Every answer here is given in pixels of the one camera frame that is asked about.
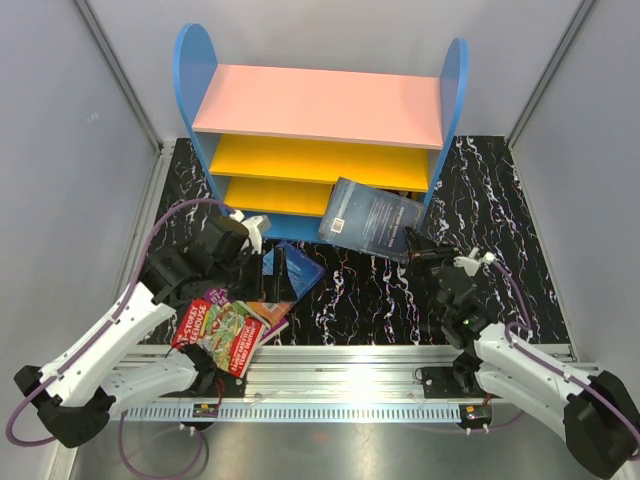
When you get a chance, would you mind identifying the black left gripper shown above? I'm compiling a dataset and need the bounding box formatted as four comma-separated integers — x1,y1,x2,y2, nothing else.
210,246,297,304

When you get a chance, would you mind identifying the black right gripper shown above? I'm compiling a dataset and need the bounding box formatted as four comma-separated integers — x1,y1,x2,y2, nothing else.
402,228,460,318

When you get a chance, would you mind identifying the Jane Eyre blue orange book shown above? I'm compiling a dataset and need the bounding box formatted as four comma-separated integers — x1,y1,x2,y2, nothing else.
247,241,325,328

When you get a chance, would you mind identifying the Nineteen Eighty-Four grey-blue book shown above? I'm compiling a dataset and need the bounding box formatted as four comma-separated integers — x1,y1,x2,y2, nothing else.
318,178,425,263

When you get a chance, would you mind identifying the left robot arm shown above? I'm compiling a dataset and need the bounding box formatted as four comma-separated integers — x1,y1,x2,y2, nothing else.
14,213,296,448

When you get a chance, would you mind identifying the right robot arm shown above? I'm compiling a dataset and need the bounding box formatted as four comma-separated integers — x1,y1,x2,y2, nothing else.
404,227,639,479

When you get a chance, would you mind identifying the purple 117-Storey Treehouse book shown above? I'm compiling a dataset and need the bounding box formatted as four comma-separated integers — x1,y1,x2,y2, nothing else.
204,289,293,346

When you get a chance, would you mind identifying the red Storey Treehouse book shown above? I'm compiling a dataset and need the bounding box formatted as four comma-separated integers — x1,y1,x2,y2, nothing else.
172,299,266,378

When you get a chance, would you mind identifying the blue pink yellow bookshelf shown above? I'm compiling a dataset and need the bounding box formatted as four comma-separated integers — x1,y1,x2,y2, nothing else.
172,23,469,242

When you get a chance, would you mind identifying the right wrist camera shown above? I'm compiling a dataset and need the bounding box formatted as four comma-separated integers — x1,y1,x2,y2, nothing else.
453,247,496,277

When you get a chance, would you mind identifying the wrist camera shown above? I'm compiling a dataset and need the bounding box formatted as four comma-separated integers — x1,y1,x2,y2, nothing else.
453,247,496,277
230,210,271,254

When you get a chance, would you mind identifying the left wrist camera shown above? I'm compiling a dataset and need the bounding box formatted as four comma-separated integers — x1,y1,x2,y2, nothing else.
230,210,271,254

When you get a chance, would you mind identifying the aluminium rail base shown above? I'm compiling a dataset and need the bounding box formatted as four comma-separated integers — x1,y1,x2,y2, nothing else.
67,344,601,406

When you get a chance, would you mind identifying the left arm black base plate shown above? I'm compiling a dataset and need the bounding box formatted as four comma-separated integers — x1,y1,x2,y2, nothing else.
162,368,246,399

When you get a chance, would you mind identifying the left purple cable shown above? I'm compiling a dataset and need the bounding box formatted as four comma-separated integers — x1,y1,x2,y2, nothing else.
5,198,236,476

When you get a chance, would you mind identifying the purple cable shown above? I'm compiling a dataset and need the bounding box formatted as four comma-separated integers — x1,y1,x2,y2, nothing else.
409,259,601,436
5,198,236,476

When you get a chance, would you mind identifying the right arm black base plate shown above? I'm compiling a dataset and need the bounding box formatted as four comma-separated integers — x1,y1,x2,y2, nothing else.
412,365,503,401

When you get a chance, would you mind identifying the white slotted cable duct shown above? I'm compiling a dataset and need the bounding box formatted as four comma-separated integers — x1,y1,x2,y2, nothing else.
87,402,494,425

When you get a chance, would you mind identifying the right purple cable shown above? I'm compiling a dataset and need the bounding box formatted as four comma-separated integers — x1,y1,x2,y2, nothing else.
409,259,601,436

